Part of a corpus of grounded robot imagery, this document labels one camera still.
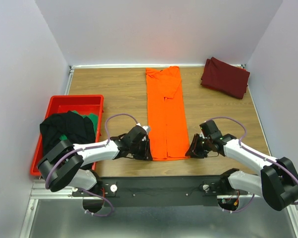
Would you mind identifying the aluminium frame rail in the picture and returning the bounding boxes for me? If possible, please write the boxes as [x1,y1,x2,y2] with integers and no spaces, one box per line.
[19,180,75,238]

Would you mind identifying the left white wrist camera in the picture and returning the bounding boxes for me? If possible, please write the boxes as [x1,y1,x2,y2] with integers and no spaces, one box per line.
[136,123,151,134]

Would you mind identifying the folded maroon t shirt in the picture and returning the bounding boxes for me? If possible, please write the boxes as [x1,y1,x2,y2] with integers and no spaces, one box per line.
[201,57,250,99]

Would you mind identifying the green t shirt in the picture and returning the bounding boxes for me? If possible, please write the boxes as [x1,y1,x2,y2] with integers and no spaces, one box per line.
[59,111,99,144]

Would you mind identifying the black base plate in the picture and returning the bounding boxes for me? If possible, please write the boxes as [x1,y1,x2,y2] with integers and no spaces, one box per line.
[72,175,248,208]

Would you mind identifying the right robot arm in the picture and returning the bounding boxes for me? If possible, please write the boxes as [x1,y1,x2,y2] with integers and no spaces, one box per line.
[186,119,298,211]

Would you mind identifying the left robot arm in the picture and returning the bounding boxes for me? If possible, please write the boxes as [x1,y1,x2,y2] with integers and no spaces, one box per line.
[37,123,150,192]

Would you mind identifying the black t shirt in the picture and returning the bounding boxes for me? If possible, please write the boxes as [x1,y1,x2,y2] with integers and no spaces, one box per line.
[40,111,99,155]

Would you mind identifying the orange t shirt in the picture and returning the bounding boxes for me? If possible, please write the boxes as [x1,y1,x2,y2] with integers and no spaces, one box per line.
[146,66,190,161]

